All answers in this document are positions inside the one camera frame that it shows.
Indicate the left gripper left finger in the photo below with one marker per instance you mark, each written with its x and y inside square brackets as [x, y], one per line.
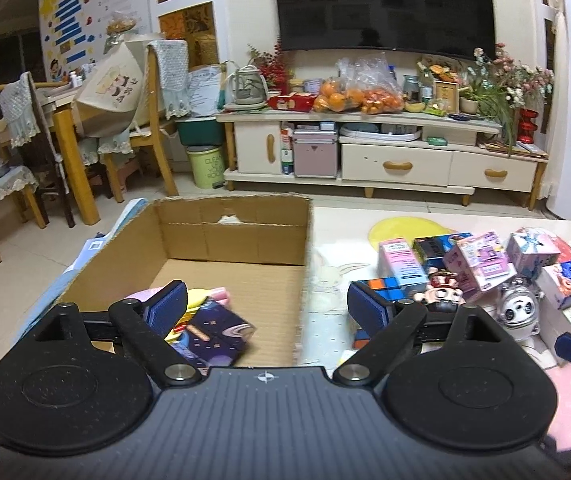
[142, 327]

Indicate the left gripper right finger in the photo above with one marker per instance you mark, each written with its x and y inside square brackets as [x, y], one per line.
[371, 363]

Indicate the pink blue carton box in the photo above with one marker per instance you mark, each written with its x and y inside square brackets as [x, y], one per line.
[396, 260]

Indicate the blue medicine box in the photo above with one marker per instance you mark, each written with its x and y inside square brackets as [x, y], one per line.
[431, 250]

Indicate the blue white orange box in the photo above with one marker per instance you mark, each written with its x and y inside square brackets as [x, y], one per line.
[555, 283]

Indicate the Rubik's cube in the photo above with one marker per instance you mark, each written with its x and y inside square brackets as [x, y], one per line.
[373, 304]

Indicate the small cartoon figurine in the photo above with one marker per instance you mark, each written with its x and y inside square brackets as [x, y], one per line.
[443, 293]

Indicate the dark space pattern box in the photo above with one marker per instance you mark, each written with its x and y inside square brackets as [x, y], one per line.
[214, 337]

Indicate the white panda robot toy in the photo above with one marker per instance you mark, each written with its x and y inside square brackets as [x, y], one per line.
[518, 308]

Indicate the pink dragonfly toy box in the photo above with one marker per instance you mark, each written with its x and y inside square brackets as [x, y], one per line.
[530, 250]

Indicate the cardboard box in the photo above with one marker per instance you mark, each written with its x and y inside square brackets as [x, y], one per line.
[255, 246]

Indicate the white TV cabinet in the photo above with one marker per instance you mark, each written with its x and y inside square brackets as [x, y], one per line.
[254, 148]

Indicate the green trash bin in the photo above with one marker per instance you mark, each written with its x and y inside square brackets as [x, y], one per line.
[207, 164]

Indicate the pink storage case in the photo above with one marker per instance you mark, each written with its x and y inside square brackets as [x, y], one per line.
[316, 154]

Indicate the beige tote bag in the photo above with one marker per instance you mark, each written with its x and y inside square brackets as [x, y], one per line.
[107, 101]

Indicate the wooden chair with tote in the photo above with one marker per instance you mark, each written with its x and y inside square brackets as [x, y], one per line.
[146, 131]

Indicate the red vase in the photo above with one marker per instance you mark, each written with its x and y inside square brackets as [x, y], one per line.
[526, 126]

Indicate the framed certificate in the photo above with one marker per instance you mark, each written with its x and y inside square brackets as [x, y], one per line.
[447, 92]

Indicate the bag of oranges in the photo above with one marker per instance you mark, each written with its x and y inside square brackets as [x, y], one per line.
[365, 85]

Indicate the red gift box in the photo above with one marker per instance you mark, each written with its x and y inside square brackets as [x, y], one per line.
[299, 102]

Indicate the wooden dining table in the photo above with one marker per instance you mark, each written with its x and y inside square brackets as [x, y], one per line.
[55, 99]

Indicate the potted flower plant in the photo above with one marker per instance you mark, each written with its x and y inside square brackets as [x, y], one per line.
[503, 86]

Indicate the glass kettle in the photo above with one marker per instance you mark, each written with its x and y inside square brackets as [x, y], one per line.
[245, 89]

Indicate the red berry plant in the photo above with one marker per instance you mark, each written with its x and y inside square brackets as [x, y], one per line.
[272, 66]

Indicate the black television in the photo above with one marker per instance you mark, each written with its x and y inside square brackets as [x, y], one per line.
[450, 27]

